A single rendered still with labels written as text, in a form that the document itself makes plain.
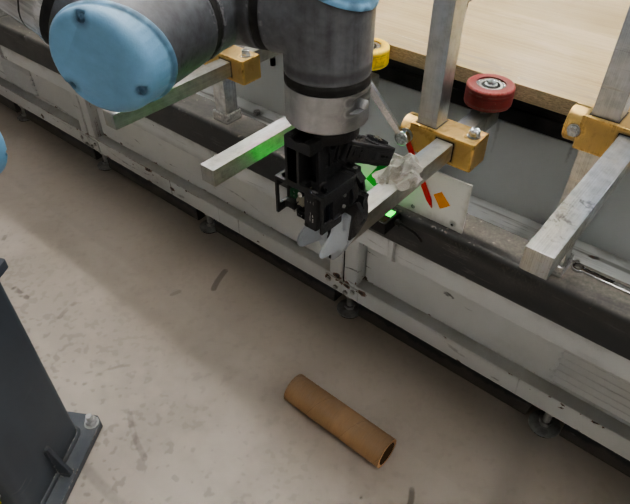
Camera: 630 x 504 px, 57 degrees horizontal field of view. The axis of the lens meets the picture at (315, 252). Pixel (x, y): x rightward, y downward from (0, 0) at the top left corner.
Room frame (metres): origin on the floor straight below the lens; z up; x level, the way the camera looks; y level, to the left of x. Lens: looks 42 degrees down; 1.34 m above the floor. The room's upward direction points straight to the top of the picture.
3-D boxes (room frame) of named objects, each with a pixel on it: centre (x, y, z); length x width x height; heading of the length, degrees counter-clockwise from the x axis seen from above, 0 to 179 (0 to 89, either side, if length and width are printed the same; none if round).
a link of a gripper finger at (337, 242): (0.55, -0.02, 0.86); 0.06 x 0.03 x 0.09; 140
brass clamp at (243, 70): (1.14, 0.18, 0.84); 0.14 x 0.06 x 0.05; 50
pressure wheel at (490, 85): (0.90, -0.29, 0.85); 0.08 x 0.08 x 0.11
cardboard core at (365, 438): (0.81, -0.06, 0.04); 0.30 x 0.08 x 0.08; 50
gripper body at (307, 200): (0.55, -0.01, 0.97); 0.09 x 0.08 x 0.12; 140
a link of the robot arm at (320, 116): (0.56, -0.02, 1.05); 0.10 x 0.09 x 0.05; 50
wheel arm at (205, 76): (1.06, 0.22, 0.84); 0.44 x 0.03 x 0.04; 140
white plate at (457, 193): (0.84, -0.15, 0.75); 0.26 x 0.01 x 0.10; 50
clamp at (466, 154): (0.82, -0.21, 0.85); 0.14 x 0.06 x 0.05; 50
